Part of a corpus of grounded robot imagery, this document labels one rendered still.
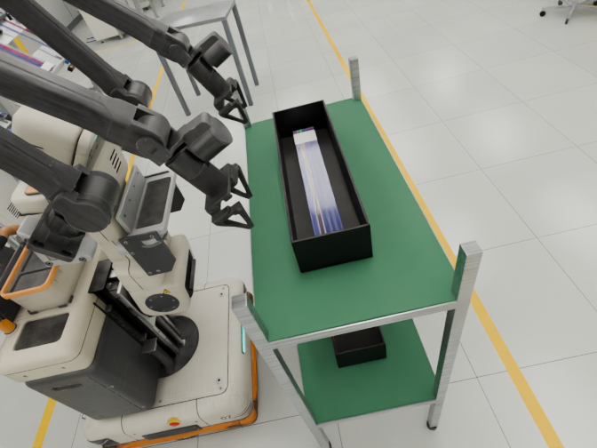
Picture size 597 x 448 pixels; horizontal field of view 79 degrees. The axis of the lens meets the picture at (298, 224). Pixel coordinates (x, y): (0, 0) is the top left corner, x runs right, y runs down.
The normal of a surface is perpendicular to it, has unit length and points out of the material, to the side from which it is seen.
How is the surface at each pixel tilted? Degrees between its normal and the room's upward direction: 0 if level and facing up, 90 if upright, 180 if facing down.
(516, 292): 0
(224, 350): 0
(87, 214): 90
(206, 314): 0
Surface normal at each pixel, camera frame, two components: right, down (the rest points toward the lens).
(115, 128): 0.15, 0.66
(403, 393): -0.20, -0.67
